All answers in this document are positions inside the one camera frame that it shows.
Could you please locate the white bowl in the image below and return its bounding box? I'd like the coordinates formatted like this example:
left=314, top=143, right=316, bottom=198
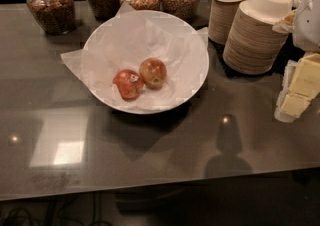
left=80, top=10, right=210, bottom=115

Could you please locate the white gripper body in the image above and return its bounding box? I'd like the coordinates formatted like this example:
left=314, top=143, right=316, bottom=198
left=272, top=0, right=320, bottom=53

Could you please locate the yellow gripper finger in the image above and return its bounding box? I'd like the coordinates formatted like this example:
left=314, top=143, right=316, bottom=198
left=274, top=52, right=320, bottom=123

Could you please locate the left glass cereal jar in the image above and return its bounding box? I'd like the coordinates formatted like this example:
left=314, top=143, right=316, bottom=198
left=26, top=0, right=76, bottom=35

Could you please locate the red apple with sticker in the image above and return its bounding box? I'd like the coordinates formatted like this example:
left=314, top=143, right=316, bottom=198
left=113, top=69, right=144, bottom=100

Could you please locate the red-green apple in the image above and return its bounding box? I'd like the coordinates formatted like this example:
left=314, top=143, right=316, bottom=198
left=139, top=58, right=167, bottom=89

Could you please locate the white paper liner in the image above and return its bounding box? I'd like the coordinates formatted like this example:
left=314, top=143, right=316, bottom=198
left=60, top=1, right=210, bottom=111

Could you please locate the front stack of paper bowls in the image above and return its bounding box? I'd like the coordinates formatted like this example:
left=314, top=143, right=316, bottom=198
left=223, top=0, right=292, bottom=75

